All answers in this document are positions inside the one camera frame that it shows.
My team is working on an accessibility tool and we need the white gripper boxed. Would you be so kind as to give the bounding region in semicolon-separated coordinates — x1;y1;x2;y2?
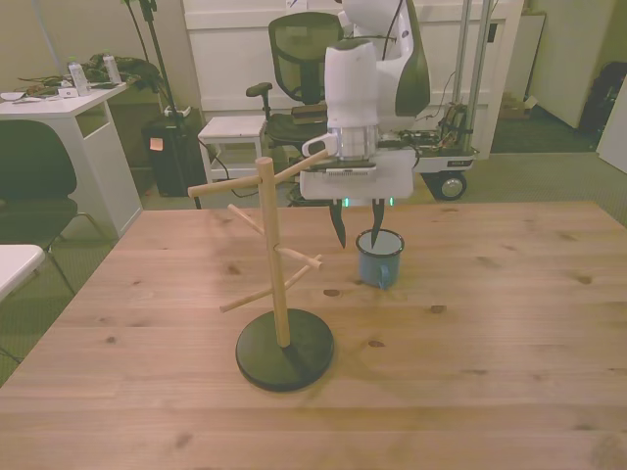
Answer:
299;151;415;250

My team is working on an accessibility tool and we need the blue enamel mug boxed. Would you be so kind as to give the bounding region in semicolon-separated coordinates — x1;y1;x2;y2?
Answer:
354;228;407;290

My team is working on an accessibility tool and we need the wooden mug tree black base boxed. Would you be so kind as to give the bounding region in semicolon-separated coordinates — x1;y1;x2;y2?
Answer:
187;149;336;393

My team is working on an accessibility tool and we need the white wheeled equipment cart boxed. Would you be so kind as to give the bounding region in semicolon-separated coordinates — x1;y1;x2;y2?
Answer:
379;100;480;203

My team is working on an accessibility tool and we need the small white side table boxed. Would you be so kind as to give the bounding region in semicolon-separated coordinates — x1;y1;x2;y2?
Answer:
197;116;268;185

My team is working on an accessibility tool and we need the black mesh office chair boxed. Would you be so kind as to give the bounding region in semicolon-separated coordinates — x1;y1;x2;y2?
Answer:
244;12;344;148

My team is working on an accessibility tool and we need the black box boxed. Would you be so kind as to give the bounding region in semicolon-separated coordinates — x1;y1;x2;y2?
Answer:
141;120;206;198

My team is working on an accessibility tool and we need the cardboard box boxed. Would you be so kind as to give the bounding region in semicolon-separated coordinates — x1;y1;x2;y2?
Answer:
500;91;539;120

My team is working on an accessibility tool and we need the metal pole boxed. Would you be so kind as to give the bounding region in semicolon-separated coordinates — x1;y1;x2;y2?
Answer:
471;0;494;148
450;0;474;148

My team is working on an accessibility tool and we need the white panelled partition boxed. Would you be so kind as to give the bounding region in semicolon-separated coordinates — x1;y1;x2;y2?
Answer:
183;0;523;161

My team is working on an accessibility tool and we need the black tripod stand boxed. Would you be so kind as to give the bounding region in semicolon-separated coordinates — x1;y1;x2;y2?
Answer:
124;0;193;121

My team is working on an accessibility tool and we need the white board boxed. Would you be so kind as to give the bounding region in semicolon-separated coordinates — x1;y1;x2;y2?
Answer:
596;72;627;175

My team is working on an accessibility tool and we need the camouflage cloth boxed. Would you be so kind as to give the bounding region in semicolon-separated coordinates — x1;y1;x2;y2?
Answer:
80;52;163;93

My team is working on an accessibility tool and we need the black backpack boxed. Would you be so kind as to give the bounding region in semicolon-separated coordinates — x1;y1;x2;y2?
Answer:
580;61;627;136

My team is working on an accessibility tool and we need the clear bottle white label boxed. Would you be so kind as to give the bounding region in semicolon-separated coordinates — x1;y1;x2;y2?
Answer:
67;55;92;98
101;47;122;85

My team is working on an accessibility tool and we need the white desk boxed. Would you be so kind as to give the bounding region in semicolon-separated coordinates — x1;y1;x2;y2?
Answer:
0;80;144;240

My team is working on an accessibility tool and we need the black plastic chair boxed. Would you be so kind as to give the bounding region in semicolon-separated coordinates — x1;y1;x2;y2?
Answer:
0;119;94;295

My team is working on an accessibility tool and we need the white tabletop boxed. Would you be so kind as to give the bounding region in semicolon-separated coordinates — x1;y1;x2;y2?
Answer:
0;243;46;303

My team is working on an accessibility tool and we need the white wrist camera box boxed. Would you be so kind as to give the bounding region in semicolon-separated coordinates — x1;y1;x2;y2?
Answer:
308;164;379;182

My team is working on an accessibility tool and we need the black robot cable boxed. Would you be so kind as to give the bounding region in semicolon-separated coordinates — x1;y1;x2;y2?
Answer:
371;0;410;63

